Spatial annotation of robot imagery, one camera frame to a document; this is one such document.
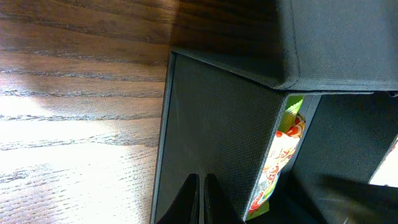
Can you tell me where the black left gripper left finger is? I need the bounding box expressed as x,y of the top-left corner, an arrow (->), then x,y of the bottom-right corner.
157,174 -> 200,224

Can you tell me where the black fabric storage box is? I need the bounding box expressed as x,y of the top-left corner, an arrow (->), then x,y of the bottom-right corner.
150,1 -> 397,223

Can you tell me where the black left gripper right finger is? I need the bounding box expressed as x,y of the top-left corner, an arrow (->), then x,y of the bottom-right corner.
204,174 -> 246,224

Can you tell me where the green gummy worms bag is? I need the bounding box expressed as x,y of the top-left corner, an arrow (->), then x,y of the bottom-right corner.
247,95 -> 305,220

